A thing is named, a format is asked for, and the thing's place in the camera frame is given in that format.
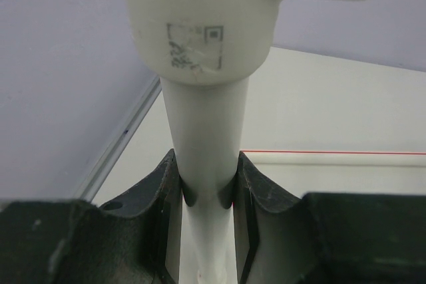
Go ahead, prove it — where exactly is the white PVC pipe frame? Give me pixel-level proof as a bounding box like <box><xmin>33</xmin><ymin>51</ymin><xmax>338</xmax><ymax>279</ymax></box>
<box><xmin>126</xmin><ymin>0</ymin><xmax>283</xmax><ymax>283</ymax></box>

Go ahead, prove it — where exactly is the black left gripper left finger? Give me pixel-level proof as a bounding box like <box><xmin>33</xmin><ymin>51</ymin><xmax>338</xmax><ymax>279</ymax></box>
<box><xmin>1</xmin><ymin>151</ymin><xmax>182</xmax><ymax>283</ymax></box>

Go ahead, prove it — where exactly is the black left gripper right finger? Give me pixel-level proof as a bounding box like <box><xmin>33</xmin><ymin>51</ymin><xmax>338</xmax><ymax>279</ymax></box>
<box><xmin>233</xmin><ymin>154</ymin><xmax>425</xmax><ymax>283</ymax></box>

